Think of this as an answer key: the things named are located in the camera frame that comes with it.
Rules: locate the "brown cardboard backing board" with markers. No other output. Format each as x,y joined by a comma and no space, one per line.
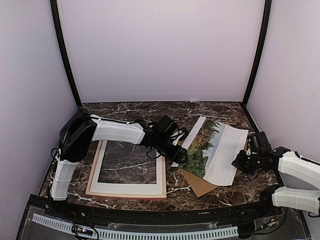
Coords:
200,185

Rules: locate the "small circuit board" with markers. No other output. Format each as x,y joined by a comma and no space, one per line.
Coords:
81,230

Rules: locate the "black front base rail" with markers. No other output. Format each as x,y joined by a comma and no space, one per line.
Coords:
279,224

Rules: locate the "landscape photo print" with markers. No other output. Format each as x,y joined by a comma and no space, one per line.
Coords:
212,146

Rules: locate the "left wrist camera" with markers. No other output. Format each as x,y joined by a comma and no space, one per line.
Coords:
179,136

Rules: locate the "black left corner post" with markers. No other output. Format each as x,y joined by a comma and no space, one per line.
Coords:
63,52

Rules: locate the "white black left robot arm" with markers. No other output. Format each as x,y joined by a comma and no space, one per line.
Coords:
82,129

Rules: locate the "light wooden picture frame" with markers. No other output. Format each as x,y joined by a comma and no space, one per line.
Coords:
163,180

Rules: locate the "black corner post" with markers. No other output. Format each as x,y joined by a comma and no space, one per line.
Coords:
63,52
259,51

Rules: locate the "grey slotted cable duct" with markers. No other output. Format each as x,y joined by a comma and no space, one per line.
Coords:
139,232

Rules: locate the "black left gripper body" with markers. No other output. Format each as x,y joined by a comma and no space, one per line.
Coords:
163,149

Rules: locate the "black right corner post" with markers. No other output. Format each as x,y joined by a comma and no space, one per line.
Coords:
259,51

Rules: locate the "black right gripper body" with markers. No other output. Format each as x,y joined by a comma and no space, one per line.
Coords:
248,164

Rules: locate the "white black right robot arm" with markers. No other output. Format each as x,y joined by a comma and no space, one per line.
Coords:
285,161

